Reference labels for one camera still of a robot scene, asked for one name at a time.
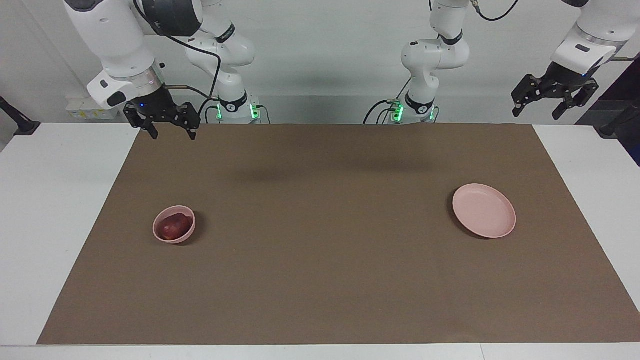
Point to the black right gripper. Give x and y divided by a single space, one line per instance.
155 106

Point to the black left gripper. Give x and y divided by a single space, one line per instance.
565 80

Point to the red apple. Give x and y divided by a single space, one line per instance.
174 227

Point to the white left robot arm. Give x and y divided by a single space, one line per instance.
435 55

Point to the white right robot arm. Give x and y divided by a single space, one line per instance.
110 35

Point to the pink bowl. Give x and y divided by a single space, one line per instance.
162 237

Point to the pink plate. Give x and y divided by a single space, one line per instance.
485 210

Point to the black clamp stand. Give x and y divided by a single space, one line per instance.
22 127
612 129

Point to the dark cabinet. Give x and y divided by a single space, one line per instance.
631 80

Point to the brown table mat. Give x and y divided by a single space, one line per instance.
320 260

